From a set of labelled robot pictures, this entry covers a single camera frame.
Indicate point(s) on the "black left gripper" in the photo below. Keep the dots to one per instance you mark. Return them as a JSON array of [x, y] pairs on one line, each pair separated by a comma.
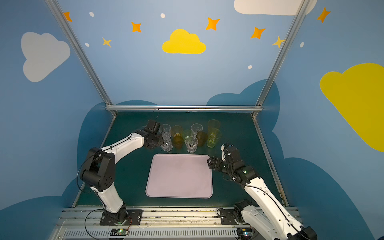
[[157, 132]]

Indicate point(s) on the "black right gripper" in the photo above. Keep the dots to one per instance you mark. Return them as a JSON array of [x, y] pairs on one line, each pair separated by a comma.
[[224, 163]]

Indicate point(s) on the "clear faceted glass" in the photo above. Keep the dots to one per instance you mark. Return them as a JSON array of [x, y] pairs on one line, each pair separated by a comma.
[[167, 145], [166, 130], [191, 144]]

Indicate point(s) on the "lilac plastic tray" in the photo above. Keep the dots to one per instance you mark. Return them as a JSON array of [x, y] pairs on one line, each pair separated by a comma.
[[180, 176]]

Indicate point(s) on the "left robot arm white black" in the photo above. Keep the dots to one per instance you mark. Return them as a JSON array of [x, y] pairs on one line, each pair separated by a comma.
[[99, 172]]

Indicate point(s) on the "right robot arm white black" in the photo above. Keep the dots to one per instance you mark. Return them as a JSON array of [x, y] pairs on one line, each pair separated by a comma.
[[274, 222]]

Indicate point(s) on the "dark amber dimpled glass left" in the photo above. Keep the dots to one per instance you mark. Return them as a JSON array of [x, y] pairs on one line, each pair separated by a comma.
[[178, 142]]

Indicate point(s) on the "dark amber dimpled glass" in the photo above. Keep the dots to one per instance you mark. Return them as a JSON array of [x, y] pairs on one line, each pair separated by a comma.
[[202, 138], [178, 142]]

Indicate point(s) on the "yellow amber smooth glass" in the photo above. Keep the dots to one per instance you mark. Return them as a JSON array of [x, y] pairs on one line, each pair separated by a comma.
[[177, 131]]

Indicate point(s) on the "tall green glass front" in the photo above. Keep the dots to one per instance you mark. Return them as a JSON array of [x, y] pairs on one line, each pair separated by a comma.
[[213, 137]]

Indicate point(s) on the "pale green small glass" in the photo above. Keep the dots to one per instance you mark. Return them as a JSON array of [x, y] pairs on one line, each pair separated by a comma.
[[187, 133]]

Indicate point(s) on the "dark amber dimpled glass right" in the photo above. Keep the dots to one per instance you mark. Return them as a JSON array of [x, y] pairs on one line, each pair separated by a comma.
[[202, 138]]

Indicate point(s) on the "tall green yellow glass rear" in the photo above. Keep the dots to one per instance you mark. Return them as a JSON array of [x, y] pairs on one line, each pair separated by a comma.
[[213, 125]]

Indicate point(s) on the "clear smooth glass rear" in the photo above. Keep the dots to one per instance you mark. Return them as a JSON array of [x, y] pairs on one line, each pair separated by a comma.
[[195, 128]]

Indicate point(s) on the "right green circuit board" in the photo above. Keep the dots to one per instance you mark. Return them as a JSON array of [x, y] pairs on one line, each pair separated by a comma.
[[245, 234]]

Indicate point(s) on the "green circuit board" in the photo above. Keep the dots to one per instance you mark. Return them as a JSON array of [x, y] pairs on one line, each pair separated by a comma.
[[119, 232], [245, 234]]

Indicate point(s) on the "left green circuit board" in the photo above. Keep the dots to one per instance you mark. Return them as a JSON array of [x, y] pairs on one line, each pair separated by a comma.
[[119, 232]]

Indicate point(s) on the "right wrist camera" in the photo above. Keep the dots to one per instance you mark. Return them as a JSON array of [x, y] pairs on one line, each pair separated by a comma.
[[223, 152]]

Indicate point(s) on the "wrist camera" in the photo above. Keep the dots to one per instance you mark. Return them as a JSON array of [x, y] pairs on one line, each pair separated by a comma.
[[152, 127], [223, 152]]

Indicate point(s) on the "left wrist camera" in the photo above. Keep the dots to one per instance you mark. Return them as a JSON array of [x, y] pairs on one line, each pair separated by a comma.
[[152, 127]]

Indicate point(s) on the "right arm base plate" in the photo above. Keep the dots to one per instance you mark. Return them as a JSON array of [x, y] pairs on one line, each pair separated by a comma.
[[228, 216]]

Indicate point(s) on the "aluminium frame horizontal bar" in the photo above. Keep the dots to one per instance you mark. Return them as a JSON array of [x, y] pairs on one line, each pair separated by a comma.
[[147, 108]]

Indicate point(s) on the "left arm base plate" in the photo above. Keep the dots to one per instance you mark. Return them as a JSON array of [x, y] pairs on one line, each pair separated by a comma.
[[135, 216]]

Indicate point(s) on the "aluminium rail front base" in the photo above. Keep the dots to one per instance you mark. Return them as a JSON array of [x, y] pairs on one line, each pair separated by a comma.
[[157, 223]]

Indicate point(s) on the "aluminium frame left post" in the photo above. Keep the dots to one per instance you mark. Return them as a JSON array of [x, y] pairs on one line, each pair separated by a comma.
[[57, 12]]

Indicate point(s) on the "aluminium frame post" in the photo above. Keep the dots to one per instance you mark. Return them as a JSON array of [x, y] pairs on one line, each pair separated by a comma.
[[57, 12], [290, 37]]

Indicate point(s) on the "aluminium frame right post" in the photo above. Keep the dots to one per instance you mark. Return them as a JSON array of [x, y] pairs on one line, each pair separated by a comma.
[[290, 37]]

